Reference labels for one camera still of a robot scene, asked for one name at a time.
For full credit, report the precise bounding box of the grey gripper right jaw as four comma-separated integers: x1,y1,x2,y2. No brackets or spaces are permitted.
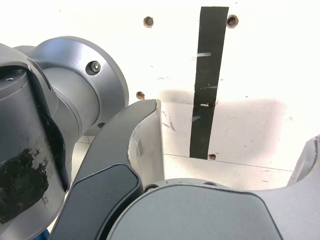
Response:
98,134,320,240

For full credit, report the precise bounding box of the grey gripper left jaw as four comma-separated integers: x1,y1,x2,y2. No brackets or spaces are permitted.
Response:
49,99,166,240

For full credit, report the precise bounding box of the black tape strip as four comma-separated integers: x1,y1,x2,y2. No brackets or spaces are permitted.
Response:
189,6,230,160

